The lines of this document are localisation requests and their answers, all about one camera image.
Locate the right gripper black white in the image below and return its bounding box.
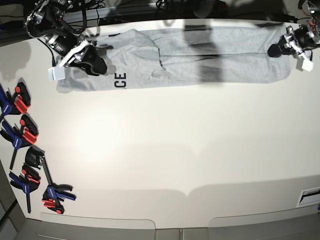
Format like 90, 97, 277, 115
58, 37, 108, 76

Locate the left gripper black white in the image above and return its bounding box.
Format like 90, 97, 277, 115
267, 25, 313, 61

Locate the grey T-shirt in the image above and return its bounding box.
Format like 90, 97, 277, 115
56, 26, 291, 93

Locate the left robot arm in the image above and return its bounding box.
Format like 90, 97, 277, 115
267, 0, 320, 62

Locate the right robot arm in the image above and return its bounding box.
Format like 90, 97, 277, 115
25, 0, 107, 76

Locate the top bar clamp blue red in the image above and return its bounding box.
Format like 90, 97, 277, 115
0, 78, 31, 122

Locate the long bar clamp blue red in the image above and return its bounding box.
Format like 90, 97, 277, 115
25, 146, 77, 215

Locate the white label plate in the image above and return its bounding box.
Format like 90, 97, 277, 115
296, 187, 320, 208

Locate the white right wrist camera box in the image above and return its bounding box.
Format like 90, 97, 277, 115
48, 66, 66, 81

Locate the aluminium frame rail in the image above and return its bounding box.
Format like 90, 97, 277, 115
63, 7, 125, 23

